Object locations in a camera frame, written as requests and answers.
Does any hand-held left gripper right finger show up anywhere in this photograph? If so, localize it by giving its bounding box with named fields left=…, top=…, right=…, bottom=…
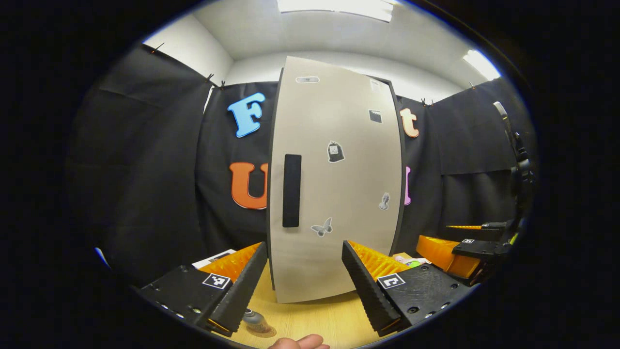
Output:
left=341, top=240, right=473, bottom=336

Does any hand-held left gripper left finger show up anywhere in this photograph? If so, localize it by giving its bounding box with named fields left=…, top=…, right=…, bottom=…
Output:
left=137, top=241, right=268, bottom=337

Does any round brown coaster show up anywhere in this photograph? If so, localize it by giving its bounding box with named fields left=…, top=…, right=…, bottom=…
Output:
left=246, top=325, right=277, bottom=339

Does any black cabinet door handle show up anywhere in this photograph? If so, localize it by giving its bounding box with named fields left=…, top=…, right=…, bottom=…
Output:
left=282, top=154, right=302, bottom=228

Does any beige cabinet door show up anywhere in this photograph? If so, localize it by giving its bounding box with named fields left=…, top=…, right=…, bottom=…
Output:
left=268, top=56, right=403, bottom=304

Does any dark grey cabinet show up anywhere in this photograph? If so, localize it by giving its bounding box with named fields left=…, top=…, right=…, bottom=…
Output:
left=371, top=74, right=408, bottom=256

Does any white book with portrait cover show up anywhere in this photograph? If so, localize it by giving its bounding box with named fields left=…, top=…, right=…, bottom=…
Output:
left=192, top=249, right=237, bottom=270

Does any pink and green plush toy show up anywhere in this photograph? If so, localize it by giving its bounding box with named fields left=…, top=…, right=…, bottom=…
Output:
left=393, top=252, right=432, bottom=269

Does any small ceiling light panel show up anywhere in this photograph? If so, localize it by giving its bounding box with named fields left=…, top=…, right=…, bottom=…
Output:
left=462, top=49, right=501, bottom=81

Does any black backdrop cloth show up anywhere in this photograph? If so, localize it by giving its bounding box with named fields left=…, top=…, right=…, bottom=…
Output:
left=67, top=44, right=534, bottom=287

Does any long ceiling light panel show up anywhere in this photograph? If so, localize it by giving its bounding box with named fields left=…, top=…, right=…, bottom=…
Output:
left=277, top=0, right=393, bottom=23

